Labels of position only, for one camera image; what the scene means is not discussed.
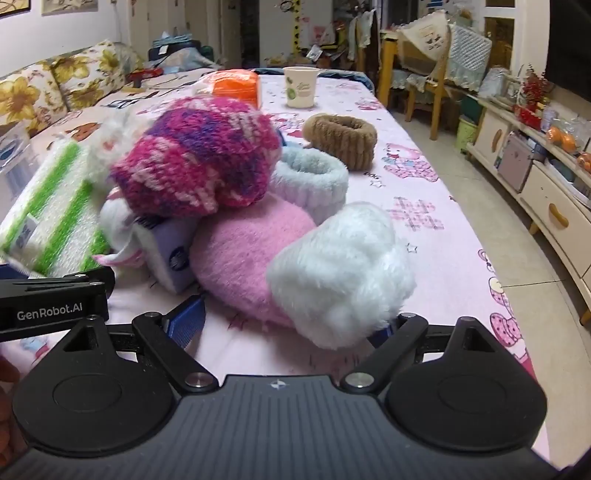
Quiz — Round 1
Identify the white fluffy sock ball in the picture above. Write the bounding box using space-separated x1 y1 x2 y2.
266 202 416 350

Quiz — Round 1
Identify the blue white tissue pack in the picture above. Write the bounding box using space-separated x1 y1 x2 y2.
132 216 198 294

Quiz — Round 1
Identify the pink fuzzy sock ball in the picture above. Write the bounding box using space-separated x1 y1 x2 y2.
189 193 315 328

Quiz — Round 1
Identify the white pink knotted cloth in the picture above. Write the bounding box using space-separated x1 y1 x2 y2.
93 189 144 268

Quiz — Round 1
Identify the light blue fuzzy sock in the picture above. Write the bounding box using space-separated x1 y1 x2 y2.
269 146 349 225

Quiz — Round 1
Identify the magenta purple knit hat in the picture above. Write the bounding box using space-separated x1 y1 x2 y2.
110 95 283 217

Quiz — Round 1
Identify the green white striped towel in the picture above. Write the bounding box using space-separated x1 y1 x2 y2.
1 139 109 277

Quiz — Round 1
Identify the floral sofa cushion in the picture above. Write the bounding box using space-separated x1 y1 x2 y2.
0 60 68 137

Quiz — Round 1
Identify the green waste bin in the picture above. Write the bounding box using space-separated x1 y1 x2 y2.
456 115 478 153

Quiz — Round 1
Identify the cream tv cabinet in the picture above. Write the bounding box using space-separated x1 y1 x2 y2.
467 98 590 304

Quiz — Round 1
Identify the cartoon sofa cover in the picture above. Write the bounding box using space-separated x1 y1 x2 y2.
31 68 214 155

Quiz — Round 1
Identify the orange tissue package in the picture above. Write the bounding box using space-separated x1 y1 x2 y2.
193 69 262 108

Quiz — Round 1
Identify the white paper cup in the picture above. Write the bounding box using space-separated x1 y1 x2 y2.
283 66 320 109

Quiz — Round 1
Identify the wooden chair with covers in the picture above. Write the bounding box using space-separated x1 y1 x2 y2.
378 10 492 140

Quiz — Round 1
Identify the brown fuzzy sock ring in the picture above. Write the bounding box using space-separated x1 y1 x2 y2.
301 112 379 172

